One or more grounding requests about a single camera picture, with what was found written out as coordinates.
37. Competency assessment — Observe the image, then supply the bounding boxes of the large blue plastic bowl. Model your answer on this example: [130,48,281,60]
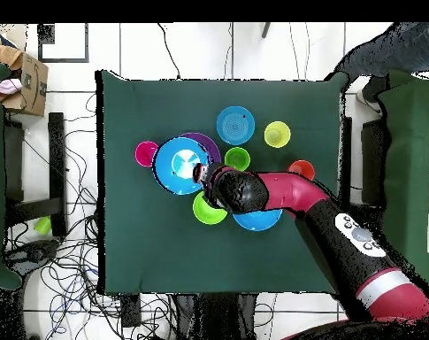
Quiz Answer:
[151,136,210,197]
[231,208,284,232]

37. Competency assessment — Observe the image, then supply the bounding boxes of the purple plastic bowl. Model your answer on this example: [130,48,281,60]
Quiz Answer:
[178,132,222,166]

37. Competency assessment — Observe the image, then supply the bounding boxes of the green plastic bowl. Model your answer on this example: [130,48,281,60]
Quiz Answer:
[192,190,229,226]

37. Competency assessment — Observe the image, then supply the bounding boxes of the green plastic cup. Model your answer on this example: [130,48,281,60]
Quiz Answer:
[224,146,251,173]

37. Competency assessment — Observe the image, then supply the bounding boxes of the pink plastic cup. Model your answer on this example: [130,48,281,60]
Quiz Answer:
[134,140,160,168]

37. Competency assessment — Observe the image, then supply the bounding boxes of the small patterned blue bowl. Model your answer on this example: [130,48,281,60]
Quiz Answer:
[216,105,257,147]

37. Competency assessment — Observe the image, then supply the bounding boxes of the dark green tablecloth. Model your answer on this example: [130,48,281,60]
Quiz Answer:
[95,70,349,295]

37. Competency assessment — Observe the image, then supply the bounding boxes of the yellow plastic cup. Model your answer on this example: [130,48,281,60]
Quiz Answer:
[264,120,292,149]

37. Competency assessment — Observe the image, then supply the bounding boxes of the orange plastic cup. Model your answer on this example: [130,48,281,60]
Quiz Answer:
[287,159,316,182]

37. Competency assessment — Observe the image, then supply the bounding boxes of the black metal stand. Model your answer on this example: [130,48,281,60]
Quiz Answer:
[3,112,68,238]

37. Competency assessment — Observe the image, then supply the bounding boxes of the black power adapter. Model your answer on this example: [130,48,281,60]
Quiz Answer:
[120,294,142,328]

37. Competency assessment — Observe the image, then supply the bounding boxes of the green cup on floor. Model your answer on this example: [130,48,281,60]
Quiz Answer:
[34,215,53,236]

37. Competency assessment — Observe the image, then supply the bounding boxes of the black cabinet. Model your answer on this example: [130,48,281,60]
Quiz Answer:
[360,118,390,208]

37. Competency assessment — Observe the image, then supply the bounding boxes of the cardboard box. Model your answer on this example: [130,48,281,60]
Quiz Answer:
[0,36,50,118]

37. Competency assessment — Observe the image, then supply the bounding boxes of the dark grey machine foot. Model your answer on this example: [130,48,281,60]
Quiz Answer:
[8,240,59,265]

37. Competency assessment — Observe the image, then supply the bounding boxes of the pink cloth bundle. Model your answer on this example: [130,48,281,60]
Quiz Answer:
[0,78,23,96]

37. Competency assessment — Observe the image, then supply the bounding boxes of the person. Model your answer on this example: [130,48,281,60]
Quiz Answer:
[323,22,429,113]

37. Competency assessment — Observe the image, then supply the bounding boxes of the black cable bundle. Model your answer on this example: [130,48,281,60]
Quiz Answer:
[4,93,176,340]

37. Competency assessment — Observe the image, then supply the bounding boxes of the black square frame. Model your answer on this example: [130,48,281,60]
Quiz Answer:
[36,22,90,64]

